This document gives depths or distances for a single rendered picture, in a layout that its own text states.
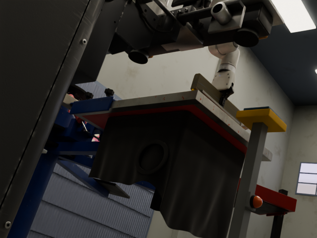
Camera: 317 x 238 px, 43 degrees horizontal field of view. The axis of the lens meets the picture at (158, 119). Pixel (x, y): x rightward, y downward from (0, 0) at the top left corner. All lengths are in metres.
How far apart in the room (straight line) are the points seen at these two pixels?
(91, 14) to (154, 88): 7.41
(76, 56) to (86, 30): 0.05
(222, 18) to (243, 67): 10.05
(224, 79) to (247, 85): 9.50
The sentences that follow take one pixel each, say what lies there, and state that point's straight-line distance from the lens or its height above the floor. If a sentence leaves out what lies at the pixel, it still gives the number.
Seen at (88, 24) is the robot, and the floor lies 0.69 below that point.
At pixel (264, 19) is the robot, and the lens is 1.21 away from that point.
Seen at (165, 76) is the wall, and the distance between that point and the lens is 8.37.
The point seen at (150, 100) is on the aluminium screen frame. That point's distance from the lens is 1.59.
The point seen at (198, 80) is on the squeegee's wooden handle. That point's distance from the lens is 1.65.
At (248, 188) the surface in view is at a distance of 1.34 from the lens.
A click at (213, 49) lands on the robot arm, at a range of 1.83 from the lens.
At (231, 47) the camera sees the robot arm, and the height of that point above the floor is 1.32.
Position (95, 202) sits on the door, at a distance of 7.00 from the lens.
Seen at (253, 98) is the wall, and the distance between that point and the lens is 11.50.
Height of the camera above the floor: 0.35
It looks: 21 degrees up
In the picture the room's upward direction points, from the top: 17 degrees clockwise
